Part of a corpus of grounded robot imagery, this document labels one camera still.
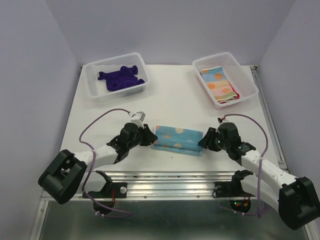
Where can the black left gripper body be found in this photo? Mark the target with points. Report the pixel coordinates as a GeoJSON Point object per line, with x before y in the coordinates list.
{"type": "Point", "coordinates": [137, 140]}

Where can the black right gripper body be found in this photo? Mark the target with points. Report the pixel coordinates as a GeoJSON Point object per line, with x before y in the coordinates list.
{"type": "Point", "coordinates": [222, 144]}

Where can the blue dotted cartoon towel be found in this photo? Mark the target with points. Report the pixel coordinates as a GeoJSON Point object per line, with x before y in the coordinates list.
{"type": "Point", "coordinates": [178, 140]}

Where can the purple towel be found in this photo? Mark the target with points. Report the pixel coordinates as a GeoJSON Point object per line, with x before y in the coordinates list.
{"type": "Point", "coordinates": [124, 78]}

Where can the orange dotted cartoon towel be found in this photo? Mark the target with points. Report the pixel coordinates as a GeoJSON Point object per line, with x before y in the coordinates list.
{"type": "Point", "coordinates": [218, 84]}

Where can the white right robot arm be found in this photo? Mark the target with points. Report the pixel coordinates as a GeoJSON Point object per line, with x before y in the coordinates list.
{"type": "Point", "coordinates": [294, 198]}

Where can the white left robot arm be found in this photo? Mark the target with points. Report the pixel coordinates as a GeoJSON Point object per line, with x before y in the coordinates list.
{"type": "Point", "coordinates": [64, 175]}

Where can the white basket with towels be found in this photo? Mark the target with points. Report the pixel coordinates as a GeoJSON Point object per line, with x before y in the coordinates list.
{"type": "Point", "coordinates": [97, 89]}

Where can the white empty plastic basket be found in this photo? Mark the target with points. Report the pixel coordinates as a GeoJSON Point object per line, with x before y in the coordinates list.
{"type": "Point", "coordinates": [236, 74]}

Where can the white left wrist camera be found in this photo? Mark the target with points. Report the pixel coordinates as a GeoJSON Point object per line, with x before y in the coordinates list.
{"type": "Point", "coordinates": [137, 118]}

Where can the aluminium rail frame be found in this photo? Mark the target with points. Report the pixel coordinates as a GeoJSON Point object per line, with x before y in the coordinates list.
{"type": "Point", "coordinates": [160, 175]}

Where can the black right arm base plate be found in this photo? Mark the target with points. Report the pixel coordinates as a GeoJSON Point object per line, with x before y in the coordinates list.
{"type": "Point", "coordinates": [227, 189]}

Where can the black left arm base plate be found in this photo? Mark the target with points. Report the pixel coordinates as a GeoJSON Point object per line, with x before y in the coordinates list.
{"type": "Point", "coordinates": [115, 190]}

